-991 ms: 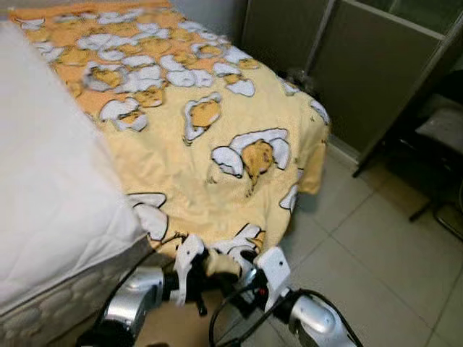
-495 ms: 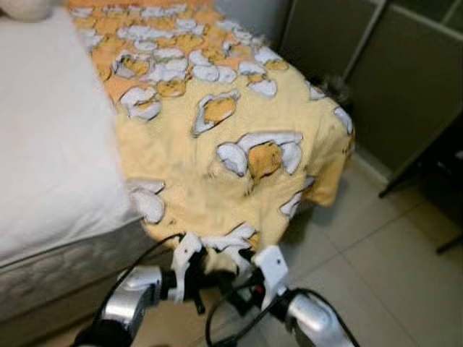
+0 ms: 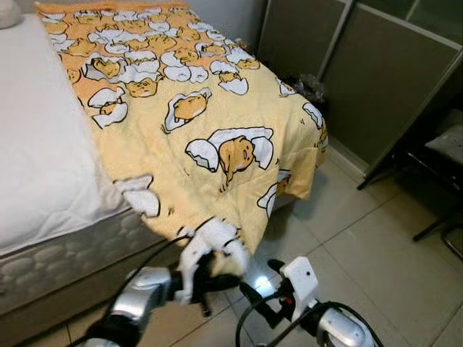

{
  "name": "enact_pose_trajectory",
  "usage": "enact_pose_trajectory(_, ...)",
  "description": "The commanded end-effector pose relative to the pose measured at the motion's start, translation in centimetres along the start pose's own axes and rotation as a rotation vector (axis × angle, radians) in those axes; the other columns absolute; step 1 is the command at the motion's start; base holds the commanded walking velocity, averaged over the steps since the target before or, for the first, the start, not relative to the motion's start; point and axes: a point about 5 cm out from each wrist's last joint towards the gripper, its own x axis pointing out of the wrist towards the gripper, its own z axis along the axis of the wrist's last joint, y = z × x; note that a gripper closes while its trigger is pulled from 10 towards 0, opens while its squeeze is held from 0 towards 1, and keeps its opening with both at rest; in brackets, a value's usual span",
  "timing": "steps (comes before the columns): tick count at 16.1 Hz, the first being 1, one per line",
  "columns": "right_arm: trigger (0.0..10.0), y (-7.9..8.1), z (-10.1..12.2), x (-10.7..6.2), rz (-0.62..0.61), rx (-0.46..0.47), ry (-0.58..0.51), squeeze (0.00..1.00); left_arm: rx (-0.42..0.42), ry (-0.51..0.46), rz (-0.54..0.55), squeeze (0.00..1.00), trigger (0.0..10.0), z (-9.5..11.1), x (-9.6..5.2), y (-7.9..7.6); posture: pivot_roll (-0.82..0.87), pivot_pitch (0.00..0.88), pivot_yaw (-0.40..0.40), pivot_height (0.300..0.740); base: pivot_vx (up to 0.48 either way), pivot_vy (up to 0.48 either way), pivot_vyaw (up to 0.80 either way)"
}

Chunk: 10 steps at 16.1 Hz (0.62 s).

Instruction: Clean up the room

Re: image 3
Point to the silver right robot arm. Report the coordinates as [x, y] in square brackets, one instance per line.
[340, 329]

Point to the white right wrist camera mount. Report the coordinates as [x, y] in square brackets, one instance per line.
[300, 278]

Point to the grey sliding door wardrobe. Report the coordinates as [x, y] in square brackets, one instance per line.
[376, 87]

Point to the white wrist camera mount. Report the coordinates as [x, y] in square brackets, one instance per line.
[189, 267]
[300, 278]

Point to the black bag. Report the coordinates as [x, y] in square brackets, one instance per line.
[307, 87]

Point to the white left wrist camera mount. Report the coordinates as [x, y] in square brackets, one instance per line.
[189, 267]

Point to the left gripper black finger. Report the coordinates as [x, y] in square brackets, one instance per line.
[205, 303]

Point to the black folding chair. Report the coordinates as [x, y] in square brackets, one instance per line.
[434, 173]

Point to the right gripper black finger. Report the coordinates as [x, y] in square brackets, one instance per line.
[259, 302]
[275, 266]

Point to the white seat cushion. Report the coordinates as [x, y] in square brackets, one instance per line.
[448, 144]

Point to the yellow cartoon egg blanket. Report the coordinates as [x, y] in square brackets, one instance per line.
[181, 108]

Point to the white quilted mattress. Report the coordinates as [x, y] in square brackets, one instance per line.
[43, 144]

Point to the brown bed base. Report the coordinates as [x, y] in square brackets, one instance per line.
[58, 311]

